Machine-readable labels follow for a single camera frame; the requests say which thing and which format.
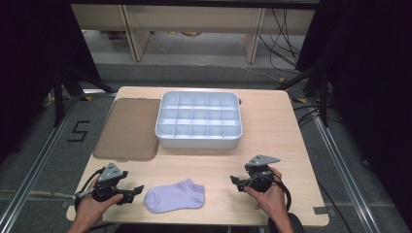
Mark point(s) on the white compartment organizer box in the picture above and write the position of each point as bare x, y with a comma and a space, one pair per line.
198, 120

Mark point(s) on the person's right hand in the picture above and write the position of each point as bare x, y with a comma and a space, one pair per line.
272, 200

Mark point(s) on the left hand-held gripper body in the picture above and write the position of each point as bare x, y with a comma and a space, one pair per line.
110, 174

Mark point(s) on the aluminium floor rail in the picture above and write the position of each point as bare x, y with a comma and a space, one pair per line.
343, 171
35, 165

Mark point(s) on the brown translucent box lid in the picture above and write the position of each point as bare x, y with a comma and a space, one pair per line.
129, 129

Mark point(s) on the black curtain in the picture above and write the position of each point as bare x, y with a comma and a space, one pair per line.
372, 81
29, 64

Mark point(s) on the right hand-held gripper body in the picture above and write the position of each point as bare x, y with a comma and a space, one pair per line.
259, 176

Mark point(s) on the person's left hand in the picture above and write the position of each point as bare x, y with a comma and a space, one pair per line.
90, 210

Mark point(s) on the lilac ankle sock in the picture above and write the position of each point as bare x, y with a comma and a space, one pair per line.
176, 197

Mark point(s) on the black metal stand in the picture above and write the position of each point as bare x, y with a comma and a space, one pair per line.
59, 97
324, 97

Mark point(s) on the light wooden desk frame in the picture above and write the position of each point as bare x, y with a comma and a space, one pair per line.
194, 22

